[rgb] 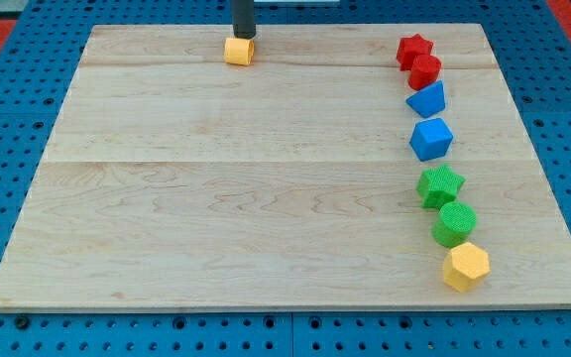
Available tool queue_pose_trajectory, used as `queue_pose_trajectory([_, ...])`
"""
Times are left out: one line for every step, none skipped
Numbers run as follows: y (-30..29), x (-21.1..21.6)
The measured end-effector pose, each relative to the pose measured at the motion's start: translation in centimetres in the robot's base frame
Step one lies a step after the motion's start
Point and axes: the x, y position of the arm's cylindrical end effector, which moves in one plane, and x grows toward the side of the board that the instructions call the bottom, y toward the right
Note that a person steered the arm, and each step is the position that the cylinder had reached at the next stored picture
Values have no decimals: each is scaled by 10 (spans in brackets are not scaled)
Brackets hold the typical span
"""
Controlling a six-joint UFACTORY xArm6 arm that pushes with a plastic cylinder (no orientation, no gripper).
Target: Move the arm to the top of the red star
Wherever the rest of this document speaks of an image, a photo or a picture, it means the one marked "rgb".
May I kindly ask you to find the red cylinder block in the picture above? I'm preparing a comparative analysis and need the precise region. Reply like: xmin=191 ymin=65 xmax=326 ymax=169
xmin=407 ymin=55 xmax=442 ymax=90

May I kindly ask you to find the blue triangular prism block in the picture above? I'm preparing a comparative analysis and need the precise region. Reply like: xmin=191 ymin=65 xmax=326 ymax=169
xmin=405 ymin=80 xmax=446 ymax=118

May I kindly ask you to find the yellow hexagon block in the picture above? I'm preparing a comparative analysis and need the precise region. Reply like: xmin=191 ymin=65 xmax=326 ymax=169
xmin=442 ymin=242 xmax=491 ymax=293

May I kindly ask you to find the red star block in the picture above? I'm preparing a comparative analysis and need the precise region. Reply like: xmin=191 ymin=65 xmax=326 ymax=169
xmin=396 ymin=34 xmax=433 ymax=71

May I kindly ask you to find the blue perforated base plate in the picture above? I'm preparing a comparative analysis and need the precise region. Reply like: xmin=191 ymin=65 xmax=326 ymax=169
xmin=0 ymin=1 xmax=571 ymax=356

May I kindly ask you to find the blue cube block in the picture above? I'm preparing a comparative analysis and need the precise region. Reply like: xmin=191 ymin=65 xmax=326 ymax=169
xmin=409 ymin=118 xmax=454 ymax=162

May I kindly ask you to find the green cylinder block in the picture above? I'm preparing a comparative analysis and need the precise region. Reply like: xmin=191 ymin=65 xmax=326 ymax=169
xmin=431 ymin=201 xmax=477 ymax=248

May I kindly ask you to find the light wooden board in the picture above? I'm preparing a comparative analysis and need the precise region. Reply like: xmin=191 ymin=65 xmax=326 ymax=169
xmin=0 ymin=24 xmax=571 ymax=313

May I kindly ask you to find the green star block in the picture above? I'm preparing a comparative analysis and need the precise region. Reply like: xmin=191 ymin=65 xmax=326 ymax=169
xmin=416 ymin=165 xmax=466 ymax=209

